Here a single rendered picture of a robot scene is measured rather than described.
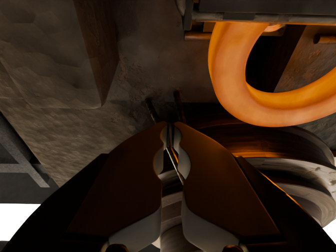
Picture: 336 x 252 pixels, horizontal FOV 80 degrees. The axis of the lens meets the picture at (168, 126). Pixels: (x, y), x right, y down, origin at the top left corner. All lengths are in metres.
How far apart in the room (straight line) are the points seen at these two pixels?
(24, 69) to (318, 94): 0.30
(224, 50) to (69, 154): 0.48
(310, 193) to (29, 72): 0.39
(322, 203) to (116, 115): 0.40
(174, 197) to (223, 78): 0.20
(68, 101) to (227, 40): 0.16
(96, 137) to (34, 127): 0.14
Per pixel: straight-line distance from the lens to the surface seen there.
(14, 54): 0.21
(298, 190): 0.37
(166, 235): 0.41
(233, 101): 0.24
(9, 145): 5.57
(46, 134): 0.55
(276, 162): 0.32
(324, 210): 0.47
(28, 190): 9.09
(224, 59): 0.20
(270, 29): 0.33
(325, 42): 0.32
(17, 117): 0.54
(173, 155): 0.27
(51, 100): 0.22
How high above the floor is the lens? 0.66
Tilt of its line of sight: 46 degrees up
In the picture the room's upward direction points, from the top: 178 degrees counter-clockwise
